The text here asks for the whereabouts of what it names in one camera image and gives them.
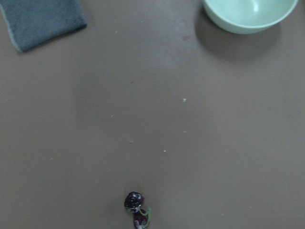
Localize dark cherry pair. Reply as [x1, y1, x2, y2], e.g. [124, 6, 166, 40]
[124, 191, 151, 229]

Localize grey folded cloth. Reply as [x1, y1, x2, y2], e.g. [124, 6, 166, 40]
[0, 0, 87, 52]

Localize mint green bowl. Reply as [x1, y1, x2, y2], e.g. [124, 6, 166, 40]
[203, 0, 298, 34]

